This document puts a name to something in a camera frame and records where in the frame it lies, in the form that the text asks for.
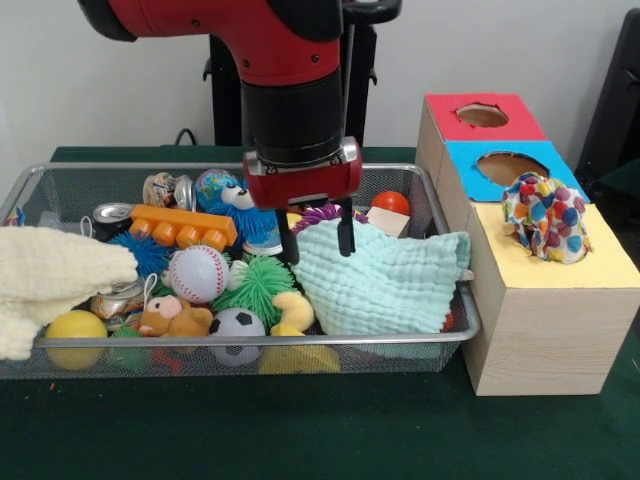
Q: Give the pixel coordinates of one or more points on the small soccer ball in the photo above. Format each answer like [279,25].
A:
[237,325]

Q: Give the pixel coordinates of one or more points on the mint green cloth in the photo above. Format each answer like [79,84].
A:
[380,285]

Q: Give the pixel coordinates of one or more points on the green spiky rubber ball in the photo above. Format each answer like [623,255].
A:
[260,287]

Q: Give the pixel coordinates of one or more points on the orange plastic building brick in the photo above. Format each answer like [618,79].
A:
[185,220]

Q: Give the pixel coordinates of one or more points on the polka dot cloth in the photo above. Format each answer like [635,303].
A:
[547,220]

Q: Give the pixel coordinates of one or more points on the dark green tablecloth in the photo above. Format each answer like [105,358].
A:
[300,435]

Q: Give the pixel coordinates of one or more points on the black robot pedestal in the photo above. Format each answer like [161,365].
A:
[225,110]

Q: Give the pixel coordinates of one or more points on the blue spiky toy with eyes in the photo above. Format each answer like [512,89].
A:
[250,220]

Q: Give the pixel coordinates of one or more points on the white baseball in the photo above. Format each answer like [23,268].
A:
[200,275]

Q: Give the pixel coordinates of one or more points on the red ball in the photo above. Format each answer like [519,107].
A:
[391,202]

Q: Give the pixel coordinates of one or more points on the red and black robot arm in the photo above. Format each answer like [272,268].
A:
[290,110]

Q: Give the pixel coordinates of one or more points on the yellow ball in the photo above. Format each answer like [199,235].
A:
[77,325]

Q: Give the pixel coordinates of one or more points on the purple spiky toy with eyes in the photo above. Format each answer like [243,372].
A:
[320,212]

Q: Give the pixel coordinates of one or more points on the shallow silver mesh bin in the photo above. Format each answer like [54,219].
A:
[430,210]

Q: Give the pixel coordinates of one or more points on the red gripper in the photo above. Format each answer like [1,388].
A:
[305,185]

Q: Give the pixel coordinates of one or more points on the wooden box with three holes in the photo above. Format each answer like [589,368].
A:
[545,340]

